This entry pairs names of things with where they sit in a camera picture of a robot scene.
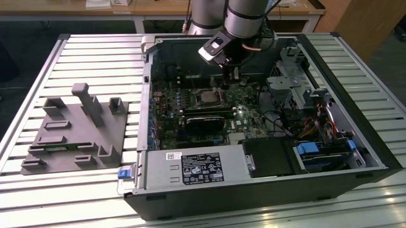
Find CPU socket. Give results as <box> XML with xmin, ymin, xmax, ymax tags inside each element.
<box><xmin>193</xmin><ymin>88</ymin><xmax>228</xmax><ymax>107</ymax></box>

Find black plastic bay cover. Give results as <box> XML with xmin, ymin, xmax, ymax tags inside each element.
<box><xmin>241</xmin><ymin>138</ymin><xmax>305</xmax><ymax>179</ymax></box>

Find metal drive cage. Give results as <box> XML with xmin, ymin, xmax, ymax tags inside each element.
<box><xmin>265</xmin><ymin>47</ymin><xmax>320</xmax><ymax>110</ymax></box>

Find black RAM stick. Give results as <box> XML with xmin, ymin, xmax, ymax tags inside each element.
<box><xmin>185</xmin><ymin>106</ymin><xmax>232</xmax><ymax>113</ymax></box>

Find green motherboard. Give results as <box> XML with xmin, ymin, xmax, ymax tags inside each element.
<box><xmin>150</xmin><ymin>76</ymin><xmax>285</xmax><ymax>152</ymax></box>

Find black graphics card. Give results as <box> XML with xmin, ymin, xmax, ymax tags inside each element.
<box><xmin>185</xmin><ymin>115</ymin><xmax>225</xmax><ymax>134</ymax></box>

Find small silver heatsink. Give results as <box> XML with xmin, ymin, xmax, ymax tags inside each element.
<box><xmin>228</xmin><ymin>133</ymin><xmax>247</xmax><ymax>144</ymax></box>

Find wooden cabinet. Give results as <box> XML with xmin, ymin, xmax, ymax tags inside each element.
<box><xmin>335</xmin><ymin>0</ymin><xmax>406</xmax><ymax>63</ymax></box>

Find blue disk carrier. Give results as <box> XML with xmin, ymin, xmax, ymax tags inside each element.
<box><xmin>295</xmin><ymin>142</ymin><xmax>319</xmax><ymax>156</ymax></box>

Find white box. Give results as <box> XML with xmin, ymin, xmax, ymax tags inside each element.
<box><xmin>84</xmin><ymin>0</ymin><xmax>112</xmax><ymax>10</ymax></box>

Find grey power supply unit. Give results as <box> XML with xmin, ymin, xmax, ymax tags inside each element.
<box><xmin>142</xmin><ymin>146</ymin><xmax>252</xmax><ymax>191</ymax></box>

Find grey parts rack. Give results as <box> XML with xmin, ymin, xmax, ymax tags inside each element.
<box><xmin>18</xmin><ymin>83</ymin><xmax>129</xmax><ymax>176</ymax></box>

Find blue case latch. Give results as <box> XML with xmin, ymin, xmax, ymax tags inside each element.
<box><xmin>116</xmin><ymin>167</ymin><xmax>134</xmax><ymax>180</ymax></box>

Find wooden desk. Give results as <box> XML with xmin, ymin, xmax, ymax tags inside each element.
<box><xmin>0</xmin><ymin>0</ymin><xmax>327</xmax><ymax>34</ymax></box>

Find black open PC case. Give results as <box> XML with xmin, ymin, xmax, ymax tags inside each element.
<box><xmin>122</xmin><ymin>32</ymin><xmax>403</xmax><ymax>221</ymax></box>

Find green circuit board strip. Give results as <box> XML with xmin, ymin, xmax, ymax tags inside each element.
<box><xmin>44</xmin><ymin>143</ymin><xmax>80</xmax><ymax>151</ymax></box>

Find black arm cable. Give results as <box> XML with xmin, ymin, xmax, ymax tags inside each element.
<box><xmin>232</xmin><ymin>14</ymin><xmax>276</xmax><ymax>67</ymax></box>

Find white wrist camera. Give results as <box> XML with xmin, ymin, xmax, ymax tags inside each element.
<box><xmin>197</xmin><ymin>30</ymin><xmax>236</xmax><ymax>67</ymax></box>

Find black wire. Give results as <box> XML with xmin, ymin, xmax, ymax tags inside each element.
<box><xmin>259</xmin><ymin>110</ymin><xmax>297</xmax><ymax>138</ymax></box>

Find orange and yellow wires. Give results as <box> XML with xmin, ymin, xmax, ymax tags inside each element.
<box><xmin>299</xmin><ymin>118</ymin><xmax>337</xmax><ymax>141</ymax></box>

